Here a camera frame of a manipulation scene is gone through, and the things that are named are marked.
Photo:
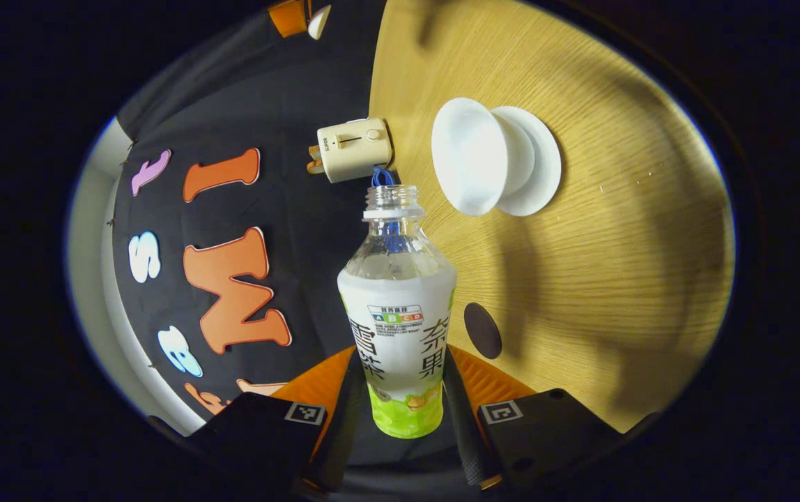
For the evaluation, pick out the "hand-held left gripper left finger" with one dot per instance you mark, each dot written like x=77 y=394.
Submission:
x=348 y=432

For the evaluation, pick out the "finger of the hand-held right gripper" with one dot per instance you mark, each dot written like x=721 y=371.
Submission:
x=288 y=17

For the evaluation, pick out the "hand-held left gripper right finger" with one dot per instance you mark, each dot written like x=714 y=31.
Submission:
x=459 y=432

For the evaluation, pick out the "dark round coaster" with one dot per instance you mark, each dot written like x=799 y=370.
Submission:
x=482 y=330

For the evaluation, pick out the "clear labelled water bottle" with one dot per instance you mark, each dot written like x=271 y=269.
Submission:
x=396 y=314

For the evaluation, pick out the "white teacup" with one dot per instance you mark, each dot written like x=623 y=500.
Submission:
x=473 y=157

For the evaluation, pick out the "brown bread slice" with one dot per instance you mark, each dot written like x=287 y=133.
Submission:
x=314 y=159

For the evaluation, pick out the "cream toaster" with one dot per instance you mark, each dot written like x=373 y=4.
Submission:
x=358 y=150

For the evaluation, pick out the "blue folded towel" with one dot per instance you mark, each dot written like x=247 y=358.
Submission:
x=380 y=176

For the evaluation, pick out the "black backdrop cloth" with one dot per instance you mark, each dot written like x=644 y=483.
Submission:
x=274 y=209

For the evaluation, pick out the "white saucer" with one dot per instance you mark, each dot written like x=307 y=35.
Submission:
x=543 y=164

